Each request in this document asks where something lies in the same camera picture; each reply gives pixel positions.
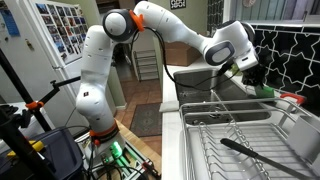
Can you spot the dark blue storage bin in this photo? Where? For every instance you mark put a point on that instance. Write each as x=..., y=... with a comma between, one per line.
x=63, y=153

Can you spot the black stand with orange clamp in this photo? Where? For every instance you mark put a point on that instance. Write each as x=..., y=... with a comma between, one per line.
x=33, y=105

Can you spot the black white patterned picture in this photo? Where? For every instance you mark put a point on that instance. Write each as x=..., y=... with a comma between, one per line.
x=177, y=4

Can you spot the white utensil holder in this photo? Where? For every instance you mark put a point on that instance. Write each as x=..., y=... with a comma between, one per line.
x=305, y=140

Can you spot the yellow tool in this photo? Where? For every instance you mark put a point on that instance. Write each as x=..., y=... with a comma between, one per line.
x=36, y=145

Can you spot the green printed part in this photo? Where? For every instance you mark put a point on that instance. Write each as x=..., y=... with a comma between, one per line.
x=116, y=150

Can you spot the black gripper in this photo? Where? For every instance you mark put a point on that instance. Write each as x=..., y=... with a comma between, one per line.
x=254, y=73

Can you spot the stainless steel sink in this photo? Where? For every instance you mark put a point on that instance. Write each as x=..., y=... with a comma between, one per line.
x=190, y=76

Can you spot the green sponge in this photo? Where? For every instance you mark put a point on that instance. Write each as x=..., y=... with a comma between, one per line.
x=266, y=92

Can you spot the photo sheet on fridge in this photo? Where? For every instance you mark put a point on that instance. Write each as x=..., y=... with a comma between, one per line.
x=56, y=26

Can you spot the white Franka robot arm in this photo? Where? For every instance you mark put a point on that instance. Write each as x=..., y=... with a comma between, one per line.
x=96, y=83

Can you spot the white refrigerator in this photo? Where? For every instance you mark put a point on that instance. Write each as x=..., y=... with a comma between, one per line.
x=20, y=60

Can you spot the dark patterned floor rug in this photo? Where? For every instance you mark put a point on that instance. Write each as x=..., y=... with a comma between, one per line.
x=146, y=120

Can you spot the kitchen window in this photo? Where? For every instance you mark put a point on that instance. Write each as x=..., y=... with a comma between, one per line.
x=283, y=10

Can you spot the blue paper note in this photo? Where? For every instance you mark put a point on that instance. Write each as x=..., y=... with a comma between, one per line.
x=10, y=23

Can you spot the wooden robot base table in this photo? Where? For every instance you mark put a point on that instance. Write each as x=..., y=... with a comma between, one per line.
x=140, y=146

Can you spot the thick black tripod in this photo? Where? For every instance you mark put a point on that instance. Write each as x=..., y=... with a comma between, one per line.
x=16, y=146

